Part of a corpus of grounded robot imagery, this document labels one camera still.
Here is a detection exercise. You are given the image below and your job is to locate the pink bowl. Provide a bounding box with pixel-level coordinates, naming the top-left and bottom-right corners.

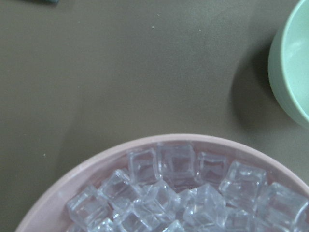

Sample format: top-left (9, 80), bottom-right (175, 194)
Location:
top-left (16, 134), bottom-right (309, 232)

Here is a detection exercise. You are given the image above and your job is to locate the green bowl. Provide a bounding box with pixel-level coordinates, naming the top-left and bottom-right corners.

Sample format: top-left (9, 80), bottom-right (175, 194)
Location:
top-left (268, 0), bottom-right (309, 129)

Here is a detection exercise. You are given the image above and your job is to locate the pile of clear ice cubes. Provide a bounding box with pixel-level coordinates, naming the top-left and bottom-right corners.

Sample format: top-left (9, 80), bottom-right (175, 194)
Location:
top-left (67, 144), bottom-right (309, 232)

